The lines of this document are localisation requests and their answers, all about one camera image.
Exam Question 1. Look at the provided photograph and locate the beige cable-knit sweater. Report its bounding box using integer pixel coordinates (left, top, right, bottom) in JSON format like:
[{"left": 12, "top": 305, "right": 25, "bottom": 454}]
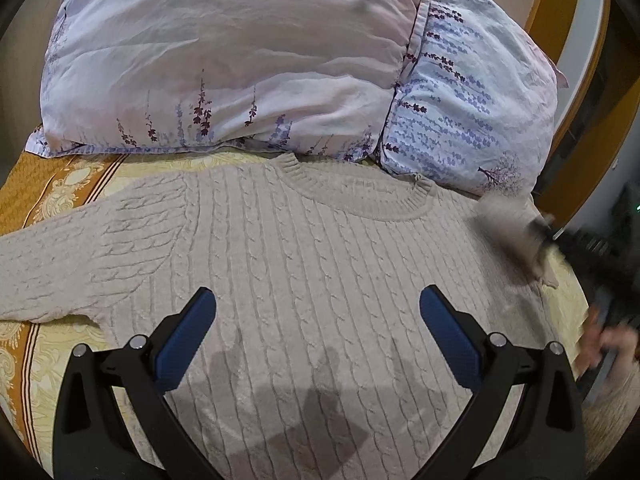
[{"left": 1, "top": 155, "right": 555, "bottom": 479}]

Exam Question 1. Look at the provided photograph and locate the person's right hand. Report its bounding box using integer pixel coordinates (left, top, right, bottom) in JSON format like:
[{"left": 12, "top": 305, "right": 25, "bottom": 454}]
[{"left": 575, "top": 306, "right": 639, "bottom": 382}]

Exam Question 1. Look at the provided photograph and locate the wooden bed headboard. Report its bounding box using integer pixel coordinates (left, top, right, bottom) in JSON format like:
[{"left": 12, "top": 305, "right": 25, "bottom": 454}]
[{"left": 525, "top": 0, "right": 639, "bottom": 229}]

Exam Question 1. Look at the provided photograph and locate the floral white pillow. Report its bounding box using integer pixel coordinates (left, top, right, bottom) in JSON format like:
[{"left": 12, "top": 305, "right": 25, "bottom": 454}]
[{"left": 26, "top": 0, "right": 564, "bottom": 195}]

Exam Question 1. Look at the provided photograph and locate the yellow orange patterned bedsheet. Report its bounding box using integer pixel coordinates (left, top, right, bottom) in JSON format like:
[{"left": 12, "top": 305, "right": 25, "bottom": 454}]
[{"left": 0, "top": 146, "right": 640, "bottom": 480}]

